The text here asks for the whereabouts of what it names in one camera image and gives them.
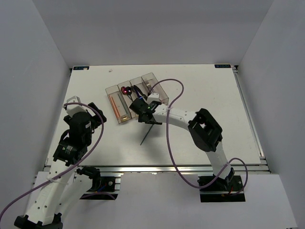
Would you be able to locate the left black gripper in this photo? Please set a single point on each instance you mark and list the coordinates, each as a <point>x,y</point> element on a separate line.
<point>96,119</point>

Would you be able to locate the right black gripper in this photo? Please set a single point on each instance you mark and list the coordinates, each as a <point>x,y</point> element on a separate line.
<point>158,123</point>

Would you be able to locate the black knife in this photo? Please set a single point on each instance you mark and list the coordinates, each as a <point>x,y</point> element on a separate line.
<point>142,94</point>

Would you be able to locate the iridescent blue knife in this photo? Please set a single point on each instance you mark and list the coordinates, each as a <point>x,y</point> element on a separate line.
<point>138,94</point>

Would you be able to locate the teal chopstick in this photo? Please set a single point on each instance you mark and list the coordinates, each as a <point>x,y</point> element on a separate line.
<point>146,134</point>
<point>122,102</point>

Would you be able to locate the black spoon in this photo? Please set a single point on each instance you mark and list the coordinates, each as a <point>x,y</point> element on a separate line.
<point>129,94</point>

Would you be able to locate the gold spoon purple handle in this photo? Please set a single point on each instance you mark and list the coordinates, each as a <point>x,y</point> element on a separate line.
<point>123,89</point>

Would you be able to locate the short orange chopstick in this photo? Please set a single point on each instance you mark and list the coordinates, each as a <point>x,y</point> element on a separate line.
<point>115,107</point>

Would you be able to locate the long orange chopstick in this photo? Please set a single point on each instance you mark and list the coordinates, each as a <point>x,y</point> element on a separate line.
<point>112,104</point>

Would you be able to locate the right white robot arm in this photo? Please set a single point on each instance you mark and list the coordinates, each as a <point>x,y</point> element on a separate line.
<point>206,133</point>

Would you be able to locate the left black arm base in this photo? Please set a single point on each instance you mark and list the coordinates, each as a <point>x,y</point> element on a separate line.
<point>103,187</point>

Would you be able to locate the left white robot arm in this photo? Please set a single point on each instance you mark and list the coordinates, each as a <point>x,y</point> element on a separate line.
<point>66,183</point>

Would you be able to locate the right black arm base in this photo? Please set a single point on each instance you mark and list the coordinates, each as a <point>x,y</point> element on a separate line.
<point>217,193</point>

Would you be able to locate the left blue table label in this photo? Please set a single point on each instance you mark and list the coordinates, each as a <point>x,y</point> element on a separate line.
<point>80,68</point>

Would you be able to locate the blue table label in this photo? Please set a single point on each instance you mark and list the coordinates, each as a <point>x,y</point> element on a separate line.
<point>222,66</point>
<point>80,68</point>

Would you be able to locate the right blue table label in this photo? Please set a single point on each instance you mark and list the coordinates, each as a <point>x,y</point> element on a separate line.
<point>222,66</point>

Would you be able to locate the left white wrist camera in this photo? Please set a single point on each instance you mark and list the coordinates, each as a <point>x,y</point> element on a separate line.
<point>75,107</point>

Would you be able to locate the aluminium table rail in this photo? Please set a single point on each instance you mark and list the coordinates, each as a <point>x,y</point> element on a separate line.
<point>262,168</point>

